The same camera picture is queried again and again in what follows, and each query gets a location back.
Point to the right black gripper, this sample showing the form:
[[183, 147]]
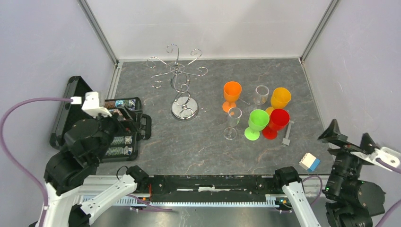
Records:
[[333, 133]]

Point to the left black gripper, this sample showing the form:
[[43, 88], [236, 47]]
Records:
[[127, 125]]

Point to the red wine glass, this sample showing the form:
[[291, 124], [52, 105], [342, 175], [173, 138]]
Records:
[[279, 118]]

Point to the yellow wine glass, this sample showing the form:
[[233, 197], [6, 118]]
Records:
[[279, 99]]

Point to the green wine glass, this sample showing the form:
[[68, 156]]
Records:
[[258, 120]]

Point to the clear wine glass front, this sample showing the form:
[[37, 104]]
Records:
[[259, 97]]

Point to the clear wine glass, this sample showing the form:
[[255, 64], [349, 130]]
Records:
[[233, 119], [259, 97]]

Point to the orange wine glass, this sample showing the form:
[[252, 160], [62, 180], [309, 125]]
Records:
[[231, 92]]

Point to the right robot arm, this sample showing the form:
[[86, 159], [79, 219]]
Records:
[[352, 202]]

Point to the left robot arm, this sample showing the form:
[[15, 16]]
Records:
[[86, 144]]

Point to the chrome wine glass rack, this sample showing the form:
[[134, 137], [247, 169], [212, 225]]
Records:
[[184, 107]]

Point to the black poker chip case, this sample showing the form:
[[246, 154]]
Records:
[[125, 146]]

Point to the white blue block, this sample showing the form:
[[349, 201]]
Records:
[[309, 162]]

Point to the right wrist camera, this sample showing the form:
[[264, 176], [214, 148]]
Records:
[[387, 155]]

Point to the grey metal bracket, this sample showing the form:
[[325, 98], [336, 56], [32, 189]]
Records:
[[286, 140]]

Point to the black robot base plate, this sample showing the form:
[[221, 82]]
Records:
[[213, 188]]

